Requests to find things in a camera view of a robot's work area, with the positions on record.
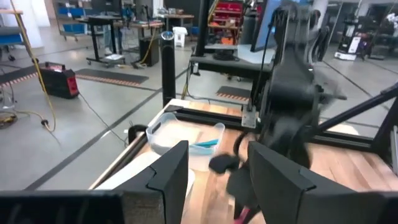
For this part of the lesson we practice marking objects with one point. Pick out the black tower with glass top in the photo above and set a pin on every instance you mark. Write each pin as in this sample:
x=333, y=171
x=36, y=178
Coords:
x=168, y=71

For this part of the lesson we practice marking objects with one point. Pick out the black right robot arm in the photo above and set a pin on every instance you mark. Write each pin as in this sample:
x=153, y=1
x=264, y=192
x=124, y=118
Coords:
x=289, y=90

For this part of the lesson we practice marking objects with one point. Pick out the black desk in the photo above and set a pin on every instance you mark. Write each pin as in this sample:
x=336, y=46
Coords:
x=96, y=21

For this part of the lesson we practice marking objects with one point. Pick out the black floor mat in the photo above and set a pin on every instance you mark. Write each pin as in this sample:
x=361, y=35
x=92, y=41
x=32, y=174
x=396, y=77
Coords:
x=18, y=74
x=109, y=76
x=233, y=91

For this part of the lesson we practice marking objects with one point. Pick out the red parts shelf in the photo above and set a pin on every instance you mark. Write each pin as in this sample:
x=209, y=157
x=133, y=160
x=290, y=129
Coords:
x=228, y=7

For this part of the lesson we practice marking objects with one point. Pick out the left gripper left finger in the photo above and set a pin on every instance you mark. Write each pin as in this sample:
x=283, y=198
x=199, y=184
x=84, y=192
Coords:
x=168, y=180

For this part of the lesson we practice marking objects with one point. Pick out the blue shelving unit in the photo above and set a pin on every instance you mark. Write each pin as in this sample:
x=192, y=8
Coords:
x=73, y=28

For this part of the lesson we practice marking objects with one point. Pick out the white step stool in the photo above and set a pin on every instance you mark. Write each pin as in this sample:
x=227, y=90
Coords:
x=179, y=35

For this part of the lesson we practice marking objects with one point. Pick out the black computer tower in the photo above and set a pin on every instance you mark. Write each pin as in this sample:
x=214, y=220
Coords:
x=149, y=51

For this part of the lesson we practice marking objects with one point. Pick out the red and black equipment box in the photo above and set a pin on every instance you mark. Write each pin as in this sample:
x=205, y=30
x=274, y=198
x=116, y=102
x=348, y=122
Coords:
x=56, y=82

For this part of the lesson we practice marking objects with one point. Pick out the clear plastic bin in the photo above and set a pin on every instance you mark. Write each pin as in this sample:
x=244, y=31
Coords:
x=174, y=130

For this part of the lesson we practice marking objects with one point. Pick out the white mobile robot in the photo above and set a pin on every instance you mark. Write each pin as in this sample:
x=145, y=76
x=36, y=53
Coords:
x=345, y=56

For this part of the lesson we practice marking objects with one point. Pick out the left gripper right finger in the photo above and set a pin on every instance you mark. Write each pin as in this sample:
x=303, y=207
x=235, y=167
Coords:
x=276, y=186

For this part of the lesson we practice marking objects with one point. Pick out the blue frame trolley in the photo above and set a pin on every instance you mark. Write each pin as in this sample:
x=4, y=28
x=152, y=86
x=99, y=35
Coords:
x=11, y=39

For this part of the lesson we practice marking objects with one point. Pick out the monitor with blue screen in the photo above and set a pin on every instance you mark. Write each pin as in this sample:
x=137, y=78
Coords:
x=264, y=28

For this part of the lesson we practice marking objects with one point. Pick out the black table clamp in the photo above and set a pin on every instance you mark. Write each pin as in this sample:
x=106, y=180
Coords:
x=132, y=130

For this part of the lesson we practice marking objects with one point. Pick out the black aluminium rig frame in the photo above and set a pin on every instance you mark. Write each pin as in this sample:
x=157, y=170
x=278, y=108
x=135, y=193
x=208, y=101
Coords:
x=211, y=115

